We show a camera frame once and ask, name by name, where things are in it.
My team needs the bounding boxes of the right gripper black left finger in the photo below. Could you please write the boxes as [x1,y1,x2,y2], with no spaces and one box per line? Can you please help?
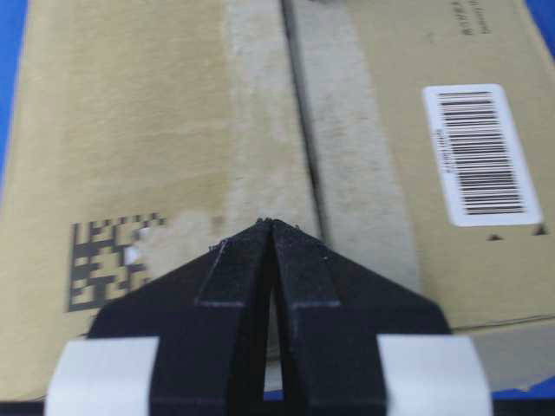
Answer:
[44,220,271,415]

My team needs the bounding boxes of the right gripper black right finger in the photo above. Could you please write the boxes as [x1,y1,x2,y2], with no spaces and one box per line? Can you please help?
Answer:
[272,220,493,415]

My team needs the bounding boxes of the brown cardboard box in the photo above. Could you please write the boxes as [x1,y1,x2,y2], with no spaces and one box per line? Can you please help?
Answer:
[0,0,555,402]

